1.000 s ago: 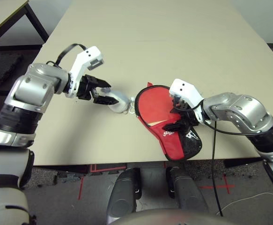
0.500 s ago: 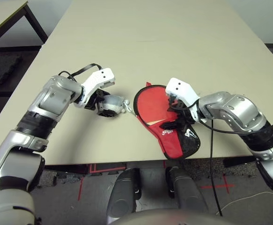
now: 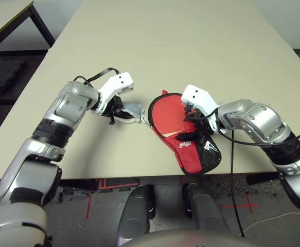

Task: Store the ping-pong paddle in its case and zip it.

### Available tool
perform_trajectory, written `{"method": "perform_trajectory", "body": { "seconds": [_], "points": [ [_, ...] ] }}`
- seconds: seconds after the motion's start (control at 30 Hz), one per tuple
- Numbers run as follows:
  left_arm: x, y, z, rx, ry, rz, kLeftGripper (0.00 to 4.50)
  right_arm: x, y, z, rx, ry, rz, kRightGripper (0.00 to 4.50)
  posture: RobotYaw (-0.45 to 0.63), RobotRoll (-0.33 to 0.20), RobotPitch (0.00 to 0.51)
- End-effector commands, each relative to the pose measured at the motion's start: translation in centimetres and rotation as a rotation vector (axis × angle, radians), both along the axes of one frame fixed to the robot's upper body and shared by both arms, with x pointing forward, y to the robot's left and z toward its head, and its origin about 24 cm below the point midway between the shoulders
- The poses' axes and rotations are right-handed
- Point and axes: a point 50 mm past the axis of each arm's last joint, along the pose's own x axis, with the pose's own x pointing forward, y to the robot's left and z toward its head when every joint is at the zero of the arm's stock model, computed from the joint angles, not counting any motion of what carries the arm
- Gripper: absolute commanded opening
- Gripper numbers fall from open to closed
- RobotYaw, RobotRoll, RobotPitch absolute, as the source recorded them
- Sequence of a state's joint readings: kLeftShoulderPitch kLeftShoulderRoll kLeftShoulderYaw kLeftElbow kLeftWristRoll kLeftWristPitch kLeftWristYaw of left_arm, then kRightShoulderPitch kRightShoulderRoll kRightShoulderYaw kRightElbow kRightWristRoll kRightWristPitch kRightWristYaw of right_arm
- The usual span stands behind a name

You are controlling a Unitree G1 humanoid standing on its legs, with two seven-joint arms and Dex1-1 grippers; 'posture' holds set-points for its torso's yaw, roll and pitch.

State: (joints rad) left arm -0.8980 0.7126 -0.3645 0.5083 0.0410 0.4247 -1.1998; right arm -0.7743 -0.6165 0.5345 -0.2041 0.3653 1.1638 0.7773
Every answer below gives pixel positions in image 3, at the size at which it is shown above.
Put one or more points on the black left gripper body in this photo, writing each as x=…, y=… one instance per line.
x=113, y=108

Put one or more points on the grey robot leg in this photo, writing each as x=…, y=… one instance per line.
x=203, y=208
x=135, y=211

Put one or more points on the grey right robot leg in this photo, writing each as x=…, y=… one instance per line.
x=203, y=208

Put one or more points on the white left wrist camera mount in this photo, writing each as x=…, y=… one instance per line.
x=116, y=82

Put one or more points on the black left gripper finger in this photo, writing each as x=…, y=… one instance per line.
x=112, y=120

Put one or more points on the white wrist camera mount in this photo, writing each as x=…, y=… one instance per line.
x=116, y=82
x=198, y=96

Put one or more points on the red and black paddle case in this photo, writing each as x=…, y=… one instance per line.
x=188, y=157

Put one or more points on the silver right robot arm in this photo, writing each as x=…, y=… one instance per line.
x=257, y=121

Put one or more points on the beige side table black frame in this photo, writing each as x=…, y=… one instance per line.
x=0, y=15

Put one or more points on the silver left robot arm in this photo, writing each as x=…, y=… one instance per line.
x=62, y=108

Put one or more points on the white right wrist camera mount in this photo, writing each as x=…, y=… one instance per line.
x=198, y=96

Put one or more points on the grey robot torso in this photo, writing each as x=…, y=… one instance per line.
x=178, y=239

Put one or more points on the grey left robot leg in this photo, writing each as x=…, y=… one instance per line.
x=135, y=211

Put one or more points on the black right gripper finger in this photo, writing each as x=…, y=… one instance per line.
x=188, y=135

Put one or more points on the black foam mat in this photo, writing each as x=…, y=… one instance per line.
x=0, y=77

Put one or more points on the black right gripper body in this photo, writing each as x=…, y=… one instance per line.
x=197, y=119

